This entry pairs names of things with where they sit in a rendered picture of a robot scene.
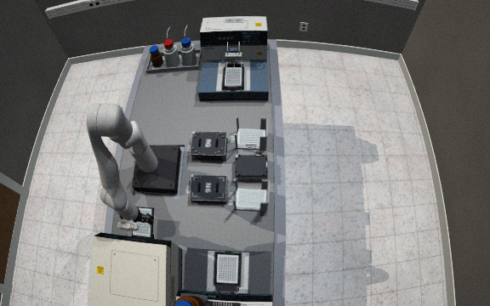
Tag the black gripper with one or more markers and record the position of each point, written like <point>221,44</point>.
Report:
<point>141,216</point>

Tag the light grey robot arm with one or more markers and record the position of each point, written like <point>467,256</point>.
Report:
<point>108,120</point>

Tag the red bottle cap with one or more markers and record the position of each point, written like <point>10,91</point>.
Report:
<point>168,43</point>

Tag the white plastic bottle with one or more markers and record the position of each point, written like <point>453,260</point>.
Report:
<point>172,59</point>

